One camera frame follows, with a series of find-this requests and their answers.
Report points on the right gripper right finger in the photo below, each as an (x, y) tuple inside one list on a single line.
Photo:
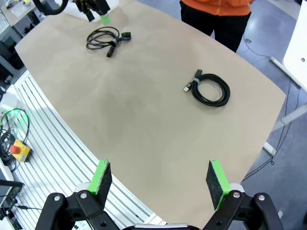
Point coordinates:
[(244, 210)]

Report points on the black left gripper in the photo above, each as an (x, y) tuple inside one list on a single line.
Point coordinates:
[(93, 6)]

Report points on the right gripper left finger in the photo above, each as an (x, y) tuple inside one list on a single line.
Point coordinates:
[(72, 210)]

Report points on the clear plastic storage container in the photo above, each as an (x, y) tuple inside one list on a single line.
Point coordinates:
[(72, 13)]

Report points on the white slatted robot platform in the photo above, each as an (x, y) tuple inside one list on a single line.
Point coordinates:
[(60, 155)]

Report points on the black flat bar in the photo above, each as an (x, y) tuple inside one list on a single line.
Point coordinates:
[(12, 183)]

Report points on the yellow emergency stop button box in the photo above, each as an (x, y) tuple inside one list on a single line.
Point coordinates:
[(22, 149)]

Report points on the small clear plastic box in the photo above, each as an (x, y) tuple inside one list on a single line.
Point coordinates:
[(19, 9)]

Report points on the brown side workbench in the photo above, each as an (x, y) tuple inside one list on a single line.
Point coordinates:
[(14, 19)]

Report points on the person in orange hoodie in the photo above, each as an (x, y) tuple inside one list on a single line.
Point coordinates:
[(216, 24)]

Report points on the white desk with metal legs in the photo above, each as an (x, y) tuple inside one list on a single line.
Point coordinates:
[(299, 36)]

